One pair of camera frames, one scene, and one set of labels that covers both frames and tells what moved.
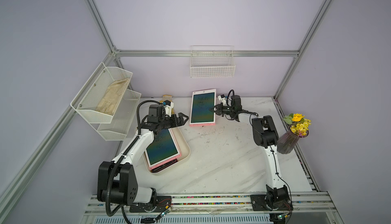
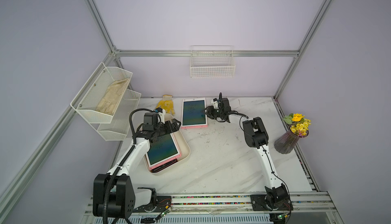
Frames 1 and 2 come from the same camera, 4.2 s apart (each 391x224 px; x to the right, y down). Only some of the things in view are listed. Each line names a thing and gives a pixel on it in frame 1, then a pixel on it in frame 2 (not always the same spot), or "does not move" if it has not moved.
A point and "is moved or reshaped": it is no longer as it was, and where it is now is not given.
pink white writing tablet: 202,101 is moved or reshaped
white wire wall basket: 212,61 does not move
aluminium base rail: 274,203 does not move
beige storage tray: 183,145 does not move
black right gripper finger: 218,110 → 210,114
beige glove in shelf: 108,104 does not move
